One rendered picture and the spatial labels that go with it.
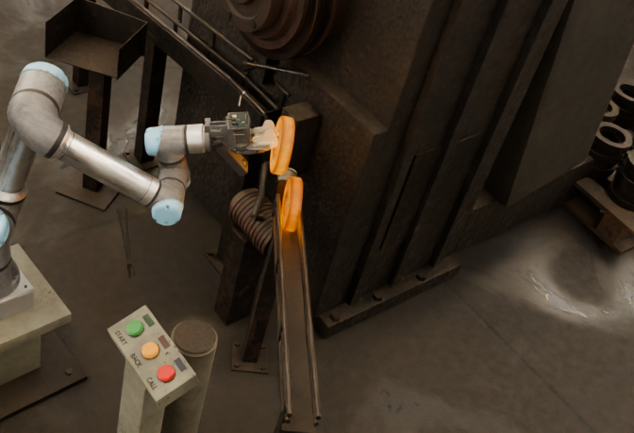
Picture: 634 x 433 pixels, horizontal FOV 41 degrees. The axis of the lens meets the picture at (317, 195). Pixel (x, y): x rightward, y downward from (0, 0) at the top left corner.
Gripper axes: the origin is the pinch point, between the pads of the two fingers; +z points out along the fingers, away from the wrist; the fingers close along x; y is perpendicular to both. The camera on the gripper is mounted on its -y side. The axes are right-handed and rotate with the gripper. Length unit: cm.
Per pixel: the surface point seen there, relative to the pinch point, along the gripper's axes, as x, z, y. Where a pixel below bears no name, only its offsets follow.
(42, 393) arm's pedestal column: -22, -77, -73
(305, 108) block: 32.8, 6.0, -14.4
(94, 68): 66, -62, -17
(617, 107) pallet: 149, 154, -108
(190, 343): -37, -27, -35
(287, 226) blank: -7.3, -0.7, -24.3
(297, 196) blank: -3.9, 2.6, -16.6
